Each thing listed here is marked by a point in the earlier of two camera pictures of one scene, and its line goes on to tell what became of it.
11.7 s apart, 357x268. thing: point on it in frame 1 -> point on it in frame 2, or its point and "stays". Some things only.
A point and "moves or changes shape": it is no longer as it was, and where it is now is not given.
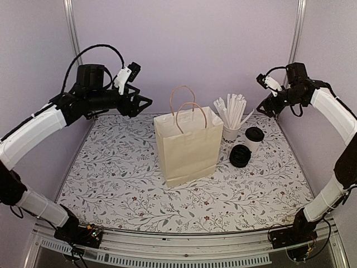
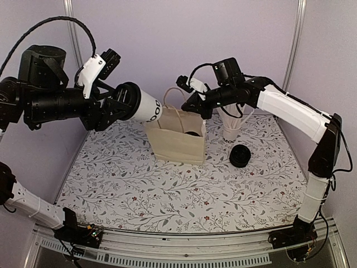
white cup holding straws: (230, 135) stays
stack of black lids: (239, 156) stays
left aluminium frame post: (69, 7) stays
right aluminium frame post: (296, 37) stays
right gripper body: (278, 107) -> (206, 112)
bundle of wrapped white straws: (233, 114) stays
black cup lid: (254, 134) moves or changes shape
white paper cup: (254, 146) -> (150, 109)
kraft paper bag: (189, 140) moves or changes shape
